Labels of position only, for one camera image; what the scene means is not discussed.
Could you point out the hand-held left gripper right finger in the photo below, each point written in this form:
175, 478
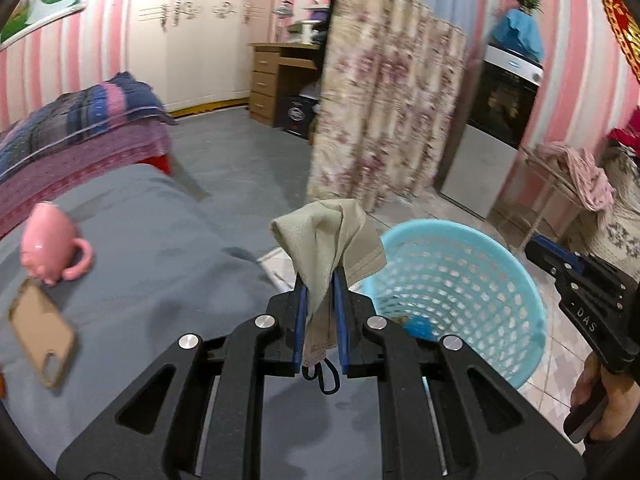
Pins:
342, 325

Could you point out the folded striped blankets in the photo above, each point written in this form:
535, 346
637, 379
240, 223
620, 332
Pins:
75, 180

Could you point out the desk lamp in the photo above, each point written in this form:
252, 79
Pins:
285, 10

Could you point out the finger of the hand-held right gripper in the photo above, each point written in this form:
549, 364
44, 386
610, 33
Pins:
545, 262
557, 249

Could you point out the beige phone case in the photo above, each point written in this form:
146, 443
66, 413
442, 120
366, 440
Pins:
40, 330

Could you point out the person's right hand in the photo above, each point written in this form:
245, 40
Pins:
617, 407

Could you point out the floral patterned cloth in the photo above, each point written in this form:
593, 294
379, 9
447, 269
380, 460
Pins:
622, 225

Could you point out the floral curtain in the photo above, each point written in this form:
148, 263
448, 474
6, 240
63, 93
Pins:
380, 110

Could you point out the metal rack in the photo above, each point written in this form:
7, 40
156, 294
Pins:
530, 200

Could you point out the wooden desk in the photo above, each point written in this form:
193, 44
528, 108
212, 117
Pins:
265, 80

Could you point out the pink pig mug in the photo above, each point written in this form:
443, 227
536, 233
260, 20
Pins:
47, 240

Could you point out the white wardrobe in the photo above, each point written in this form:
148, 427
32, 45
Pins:
200, 60

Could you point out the beige face mask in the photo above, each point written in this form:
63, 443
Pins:
320, 240

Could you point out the patchwork blanket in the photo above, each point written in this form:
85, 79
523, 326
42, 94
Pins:
75, 115

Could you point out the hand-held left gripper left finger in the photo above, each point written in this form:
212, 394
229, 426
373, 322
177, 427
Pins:
299, 320

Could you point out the red and gold wall ornament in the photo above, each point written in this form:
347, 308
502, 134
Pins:
622, 30

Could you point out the black box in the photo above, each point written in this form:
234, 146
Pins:
299, 115

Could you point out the blue plastic basket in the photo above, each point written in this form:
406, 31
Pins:
475, 300

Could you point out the blue cloth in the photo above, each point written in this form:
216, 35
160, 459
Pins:
520, 35

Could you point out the framed landscape picture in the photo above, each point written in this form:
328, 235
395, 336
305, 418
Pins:
40, 5

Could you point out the blue plastic bag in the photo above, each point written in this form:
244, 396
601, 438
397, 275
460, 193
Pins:
417, 327

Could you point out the magenta cloth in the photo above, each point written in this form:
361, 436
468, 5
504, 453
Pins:
625, 136

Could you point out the pink cloth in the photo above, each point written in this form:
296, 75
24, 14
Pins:
585, 175

